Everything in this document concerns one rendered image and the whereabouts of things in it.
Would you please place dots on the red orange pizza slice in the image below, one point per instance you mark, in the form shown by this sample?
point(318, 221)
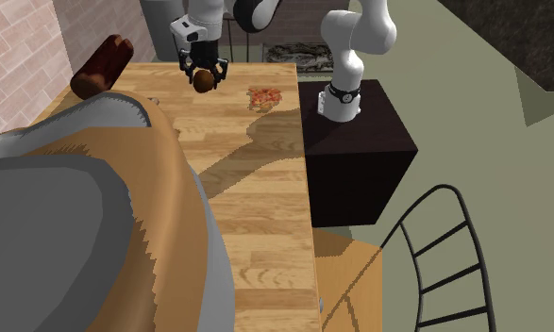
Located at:
point(263, 99)

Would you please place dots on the dark red-brown log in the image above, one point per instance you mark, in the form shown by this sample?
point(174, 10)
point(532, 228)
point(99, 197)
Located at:
point(102, 66)

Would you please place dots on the dark robot stand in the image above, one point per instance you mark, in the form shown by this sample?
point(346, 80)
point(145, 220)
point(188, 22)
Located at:
point(350, 156)

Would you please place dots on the brown round ball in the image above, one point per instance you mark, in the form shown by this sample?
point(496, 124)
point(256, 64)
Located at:
point(204, 81)

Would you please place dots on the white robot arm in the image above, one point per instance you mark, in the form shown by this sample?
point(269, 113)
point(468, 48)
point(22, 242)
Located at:
point(348, 55)

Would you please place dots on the large grey and brown bowl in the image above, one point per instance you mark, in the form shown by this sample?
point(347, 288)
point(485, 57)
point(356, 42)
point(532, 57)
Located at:
point(74, 220)

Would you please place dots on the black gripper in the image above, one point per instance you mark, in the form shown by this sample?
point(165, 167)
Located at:
point(204, 49)

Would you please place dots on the grey patterned rug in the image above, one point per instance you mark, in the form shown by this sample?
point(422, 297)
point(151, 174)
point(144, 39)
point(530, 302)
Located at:
point(299, 56)

